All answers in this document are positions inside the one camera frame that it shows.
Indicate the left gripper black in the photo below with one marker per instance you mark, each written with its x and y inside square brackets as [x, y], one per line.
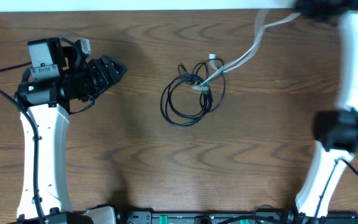
[108, 73]

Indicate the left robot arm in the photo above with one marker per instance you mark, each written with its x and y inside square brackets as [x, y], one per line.
[60, 72]

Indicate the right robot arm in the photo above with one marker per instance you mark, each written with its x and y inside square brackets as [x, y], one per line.
[335, 132]

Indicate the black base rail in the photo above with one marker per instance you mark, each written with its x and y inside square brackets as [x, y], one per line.
[262, 214]

